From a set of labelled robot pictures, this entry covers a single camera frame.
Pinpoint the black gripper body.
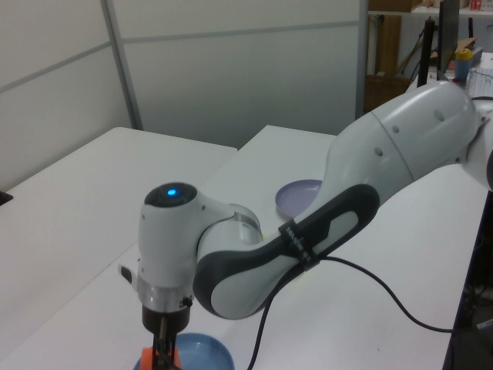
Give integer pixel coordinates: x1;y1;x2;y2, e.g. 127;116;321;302
141;306;193;340

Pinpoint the orange cube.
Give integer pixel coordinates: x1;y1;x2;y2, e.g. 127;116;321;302
139;346;183;370

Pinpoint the blue plate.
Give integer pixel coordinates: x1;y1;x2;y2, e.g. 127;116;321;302
132;331;235;370

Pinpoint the purple plate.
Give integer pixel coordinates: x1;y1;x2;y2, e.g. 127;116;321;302
274;178;324;220

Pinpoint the low brown cardboard box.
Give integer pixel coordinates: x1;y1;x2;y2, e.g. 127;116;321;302
364;75;411;113

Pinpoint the tall brown cardboard board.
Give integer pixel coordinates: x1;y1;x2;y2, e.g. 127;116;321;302
375;15;401;74

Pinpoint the black stand pole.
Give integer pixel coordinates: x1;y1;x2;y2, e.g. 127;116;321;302
418;17;438;88

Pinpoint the cardboard box on shelf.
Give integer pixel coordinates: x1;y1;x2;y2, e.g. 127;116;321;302
368;0;424;12

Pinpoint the blue bottle with yellow cap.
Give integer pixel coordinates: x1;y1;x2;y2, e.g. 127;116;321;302
454;48;473;82

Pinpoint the dark monitor panel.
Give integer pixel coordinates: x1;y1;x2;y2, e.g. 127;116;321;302
438;0;459;74

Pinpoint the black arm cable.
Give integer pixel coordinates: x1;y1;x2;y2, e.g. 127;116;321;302
246;257;455;370

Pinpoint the black cable strap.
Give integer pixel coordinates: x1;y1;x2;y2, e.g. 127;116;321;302
277;219;323;273

